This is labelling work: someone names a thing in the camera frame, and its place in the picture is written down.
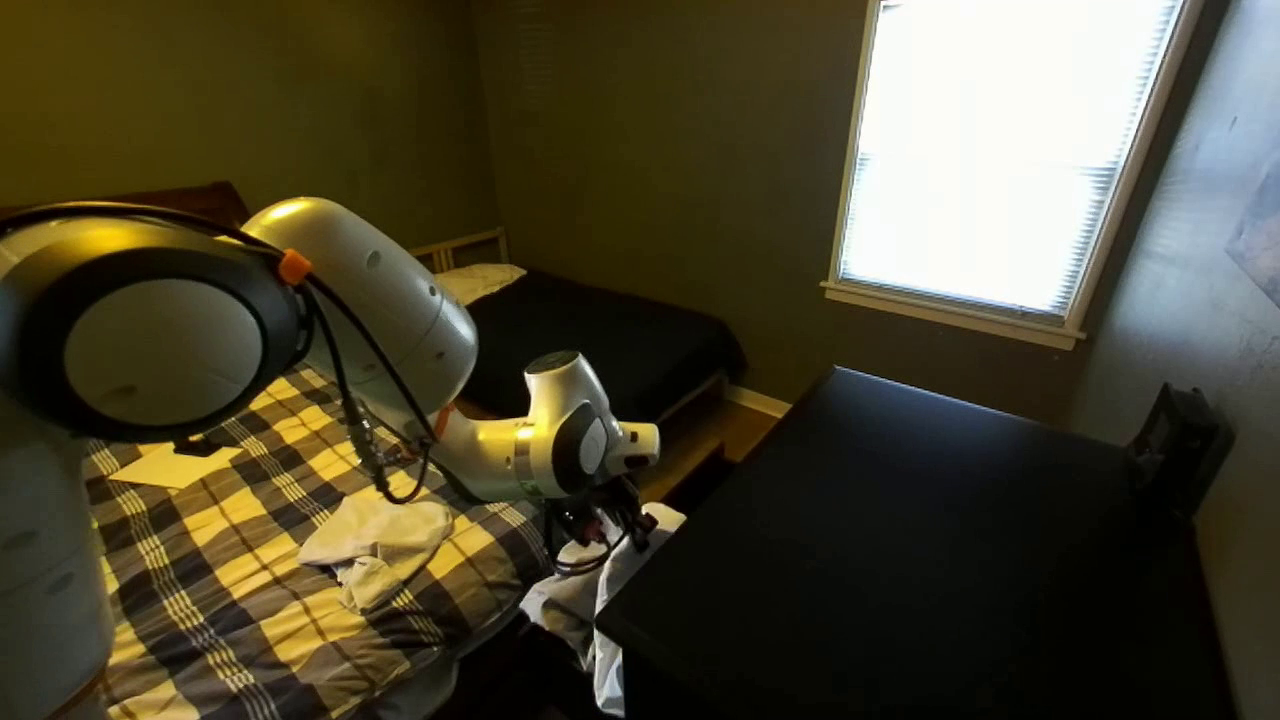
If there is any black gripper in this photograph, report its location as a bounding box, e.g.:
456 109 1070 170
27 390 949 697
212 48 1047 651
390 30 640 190
548 482 657 551

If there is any white cloth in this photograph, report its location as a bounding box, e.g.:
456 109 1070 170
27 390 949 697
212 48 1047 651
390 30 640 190
519 500 684 720

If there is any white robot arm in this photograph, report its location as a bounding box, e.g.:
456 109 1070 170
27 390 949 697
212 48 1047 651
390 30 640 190
0 198 660 720

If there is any black covered bed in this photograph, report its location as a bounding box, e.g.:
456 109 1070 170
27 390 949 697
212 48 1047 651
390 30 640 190
463 267 742 426

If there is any white towel on bed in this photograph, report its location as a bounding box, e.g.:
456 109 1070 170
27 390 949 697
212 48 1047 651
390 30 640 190
301 487 456 612

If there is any white pillow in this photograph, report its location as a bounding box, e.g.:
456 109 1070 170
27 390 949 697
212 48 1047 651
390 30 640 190
437 266 523 306

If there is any black dresser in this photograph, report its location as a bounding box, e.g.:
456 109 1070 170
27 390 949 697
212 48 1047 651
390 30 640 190
598 370 1237 720

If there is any plaid bed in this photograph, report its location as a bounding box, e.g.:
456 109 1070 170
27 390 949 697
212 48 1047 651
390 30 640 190
85 371 542 720

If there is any bright window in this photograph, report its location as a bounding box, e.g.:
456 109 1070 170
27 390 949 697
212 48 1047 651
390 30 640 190
825 0 1207 353

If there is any black device on dresser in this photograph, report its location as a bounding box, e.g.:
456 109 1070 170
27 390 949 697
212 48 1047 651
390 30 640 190
1129 383 1237 519

